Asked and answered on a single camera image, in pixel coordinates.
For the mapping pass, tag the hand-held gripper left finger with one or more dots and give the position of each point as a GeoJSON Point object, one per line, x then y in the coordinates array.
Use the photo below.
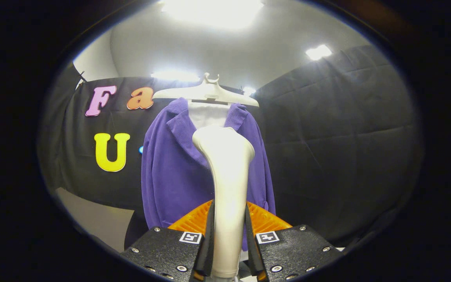
{"type": "Point", "coordinates": [209, 243]}

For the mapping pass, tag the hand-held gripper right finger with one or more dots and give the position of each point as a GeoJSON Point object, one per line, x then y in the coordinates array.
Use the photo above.
{"type": "Point", "coordinates": [251, 246]}

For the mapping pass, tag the white garment steamer head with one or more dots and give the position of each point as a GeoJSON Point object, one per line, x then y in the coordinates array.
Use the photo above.
{"type": "Point", "coordinates": [229, 176]}

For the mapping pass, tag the purple jacket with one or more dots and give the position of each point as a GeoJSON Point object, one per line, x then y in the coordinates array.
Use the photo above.
{"type": "Point", "coordinates": [170, 176]}

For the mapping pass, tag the white clothes hanger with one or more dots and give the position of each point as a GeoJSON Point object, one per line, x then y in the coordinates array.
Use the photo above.
{"type": "Point", "coordinates": [210, 93]}

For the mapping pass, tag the grey cabinet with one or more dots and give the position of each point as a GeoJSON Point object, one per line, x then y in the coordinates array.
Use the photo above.
{"type": "Point", "coordinates": [100, 219]}

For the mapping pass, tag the black backdrop cloth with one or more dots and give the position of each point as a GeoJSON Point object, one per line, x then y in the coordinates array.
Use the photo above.
{"type": "Point", "coordinates": [327, 137]}

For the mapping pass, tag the small ceiling light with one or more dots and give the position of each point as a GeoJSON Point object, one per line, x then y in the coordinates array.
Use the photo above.
{"type": "Point", "coordinates": [249, 91]}

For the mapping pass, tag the long ceiling light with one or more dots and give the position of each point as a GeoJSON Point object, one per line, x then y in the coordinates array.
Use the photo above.
{"type": "Point", "coordinates": [174, 75]}

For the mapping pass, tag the double ceiling light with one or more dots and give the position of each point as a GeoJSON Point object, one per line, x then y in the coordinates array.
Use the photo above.
{"type": "Point", "coordinates": [318, 51]}

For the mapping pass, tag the large ceiling light panel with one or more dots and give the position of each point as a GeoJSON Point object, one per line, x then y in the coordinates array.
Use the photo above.
{"type": "Point", "coordinates": [213, 11]}

